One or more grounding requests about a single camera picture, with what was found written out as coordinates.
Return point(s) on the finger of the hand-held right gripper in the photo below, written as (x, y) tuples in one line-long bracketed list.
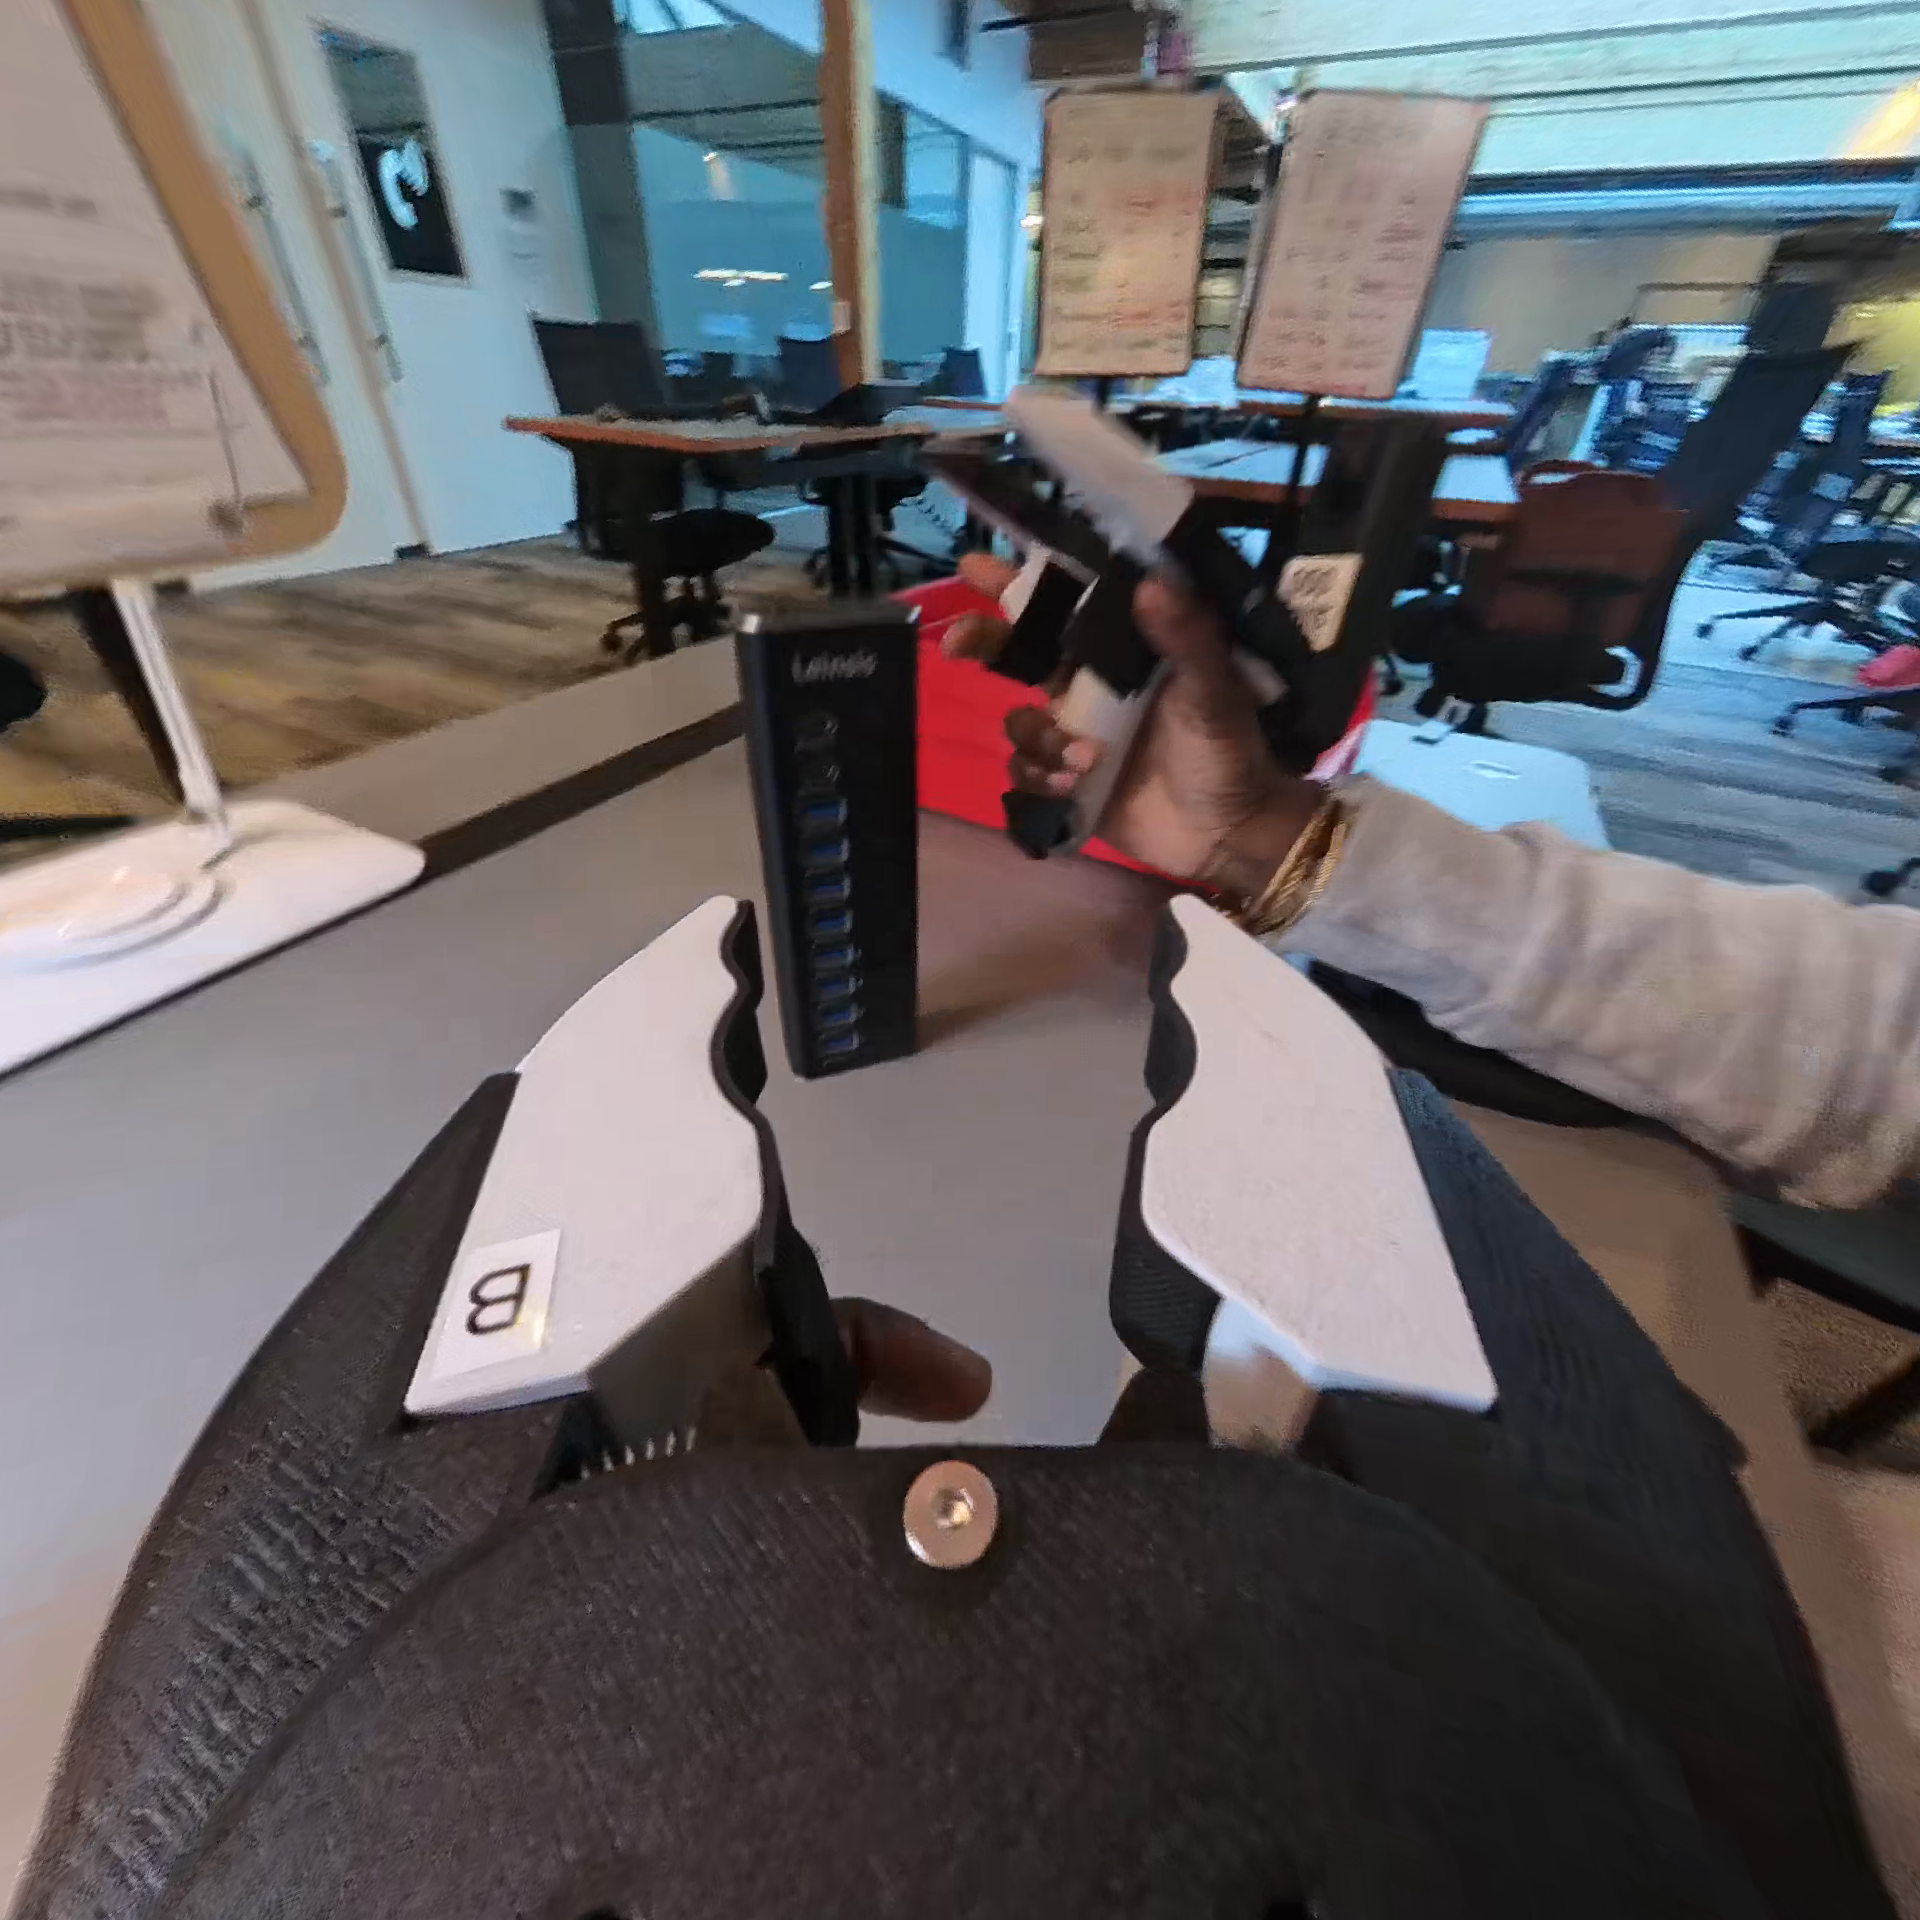
[(1037, 517), (1102, 474)]

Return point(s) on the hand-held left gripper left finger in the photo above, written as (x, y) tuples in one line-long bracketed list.
[(630, 1154)]

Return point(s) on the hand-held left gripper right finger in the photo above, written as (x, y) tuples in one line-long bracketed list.
[(1290, 1184)]

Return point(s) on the red plastic bin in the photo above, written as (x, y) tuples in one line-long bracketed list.
[(962, 720)]

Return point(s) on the tall black usb hub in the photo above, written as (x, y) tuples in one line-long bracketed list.
[(827, 839)]

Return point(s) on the person's right hand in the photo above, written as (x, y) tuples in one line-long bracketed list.
[(1214, 765)]

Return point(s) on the person's left hand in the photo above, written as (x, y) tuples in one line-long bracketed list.
[(908, 1358)]

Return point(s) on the whiteboard with coloured writing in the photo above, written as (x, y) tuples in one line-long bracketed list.
[(1125, 224)]

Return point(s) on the wooden office desk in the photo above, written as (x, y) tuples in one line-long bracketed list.
[(722, 432)]

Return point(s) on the whiteboard with black writing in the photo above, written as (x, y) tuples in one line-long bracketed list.
[(1358, 240)]

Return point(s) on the black office chair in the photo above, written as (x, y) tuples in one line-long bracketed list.
[(599, 375), (1756, 450)]

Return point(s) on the brown office chair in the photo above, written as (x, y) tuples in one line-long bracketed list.
[(1577, 557)]

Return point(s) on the black phone sign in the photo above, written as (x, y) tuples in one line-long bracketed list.
[(394, 150)]

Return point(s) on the wooden support post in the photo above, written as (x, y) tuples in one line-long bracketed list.
[(852, 196)]

